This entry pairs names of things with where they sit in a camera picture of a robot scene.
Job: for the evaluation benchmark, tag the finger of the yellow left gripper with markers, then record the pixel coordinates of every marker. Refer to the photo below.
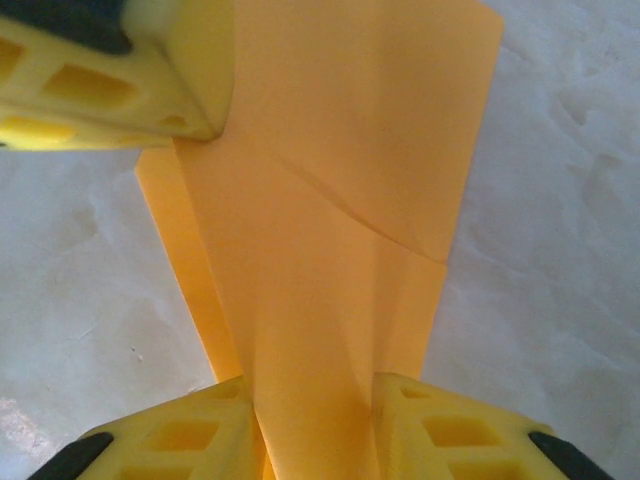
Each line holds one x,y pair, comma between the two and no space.
150,100

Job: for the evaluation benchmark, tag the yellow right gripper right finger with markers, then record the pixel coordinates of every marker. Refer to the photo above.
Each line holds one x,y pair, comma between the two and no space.
450,440

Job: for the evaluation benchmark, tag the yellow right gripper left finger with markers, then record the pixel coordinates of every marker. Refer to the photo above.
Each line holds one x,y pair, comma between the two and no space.
190,440

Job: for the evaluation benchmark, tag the orange square paper sheet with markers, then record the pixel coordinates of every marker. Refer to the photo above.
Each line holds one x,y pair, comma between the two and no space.
330,200

